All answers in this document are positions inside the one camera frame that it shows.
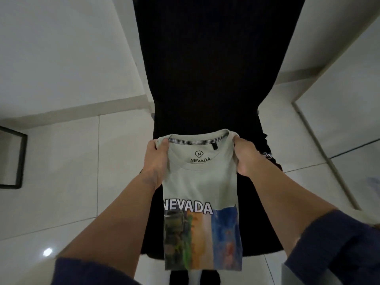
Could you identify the person's left thumb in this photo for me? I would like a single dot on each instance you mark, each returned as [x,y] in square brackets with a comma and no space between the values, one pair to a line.
[161,146]

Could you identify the dark blue left sleeve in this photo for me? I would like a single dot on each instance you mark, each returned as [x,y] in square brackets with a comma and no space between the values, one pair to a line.
[89,273]

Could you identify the black rectangular frame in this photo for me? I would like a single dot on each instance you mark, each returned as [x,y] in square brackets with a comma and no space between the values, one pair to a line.
[20,157]

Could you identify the pale green printed t-shirt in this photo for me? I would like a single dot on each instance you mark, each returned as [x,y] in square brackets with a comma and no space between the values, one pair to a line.
[199,186]

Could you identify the person's left forearm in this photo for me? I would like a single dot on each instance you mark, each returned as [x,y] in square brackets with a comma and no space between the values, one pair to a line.
[118,222]

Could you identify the dark blue sleeve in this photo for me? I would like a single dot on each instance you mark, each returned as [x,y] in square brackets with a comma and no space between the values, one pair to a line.
[338,249]
[89,273]

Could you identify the person's right thumb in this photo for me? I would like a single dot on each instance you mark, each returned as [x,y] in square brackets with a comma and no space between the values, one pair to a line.
[238,148]

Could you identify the person's left hand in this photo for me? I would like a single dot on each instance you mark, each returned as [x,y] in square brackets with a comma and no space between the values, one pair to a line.
[154,166]

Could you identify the person's right hand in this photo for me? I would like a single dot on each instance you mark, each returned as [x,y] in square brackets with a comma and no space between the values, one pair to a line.
[248,160]

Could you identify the person's right forearm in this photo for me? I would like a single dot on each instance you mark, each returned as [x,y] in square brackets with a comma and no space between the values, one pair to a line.
[285,204]

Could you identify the black office chair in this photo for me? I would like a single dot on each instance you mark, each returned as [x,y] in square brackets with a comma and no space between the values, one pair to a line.
[213,71]

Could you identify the dark blue right sleeve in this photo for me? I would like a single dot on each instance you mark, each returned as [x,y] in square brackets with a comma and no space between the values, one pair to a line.
[338,249]

